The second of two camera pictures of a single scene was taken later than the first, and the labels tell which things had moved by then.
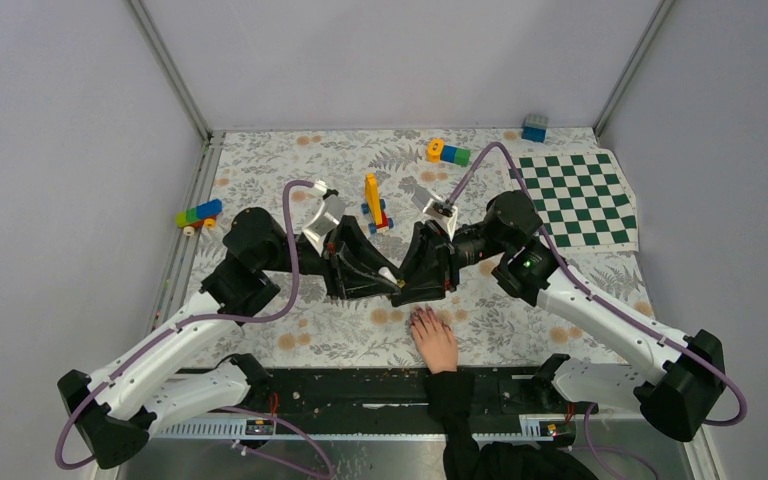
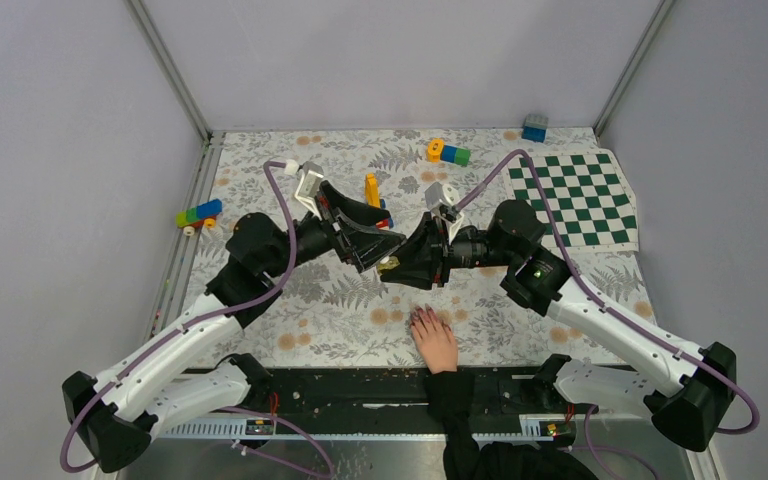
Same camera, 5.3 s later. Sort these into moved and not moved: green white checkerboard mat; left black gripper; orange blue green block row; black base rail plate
Moved: left black gripper
Not moved: black base rail plate; orange blue green block row; green white checkerboard mat
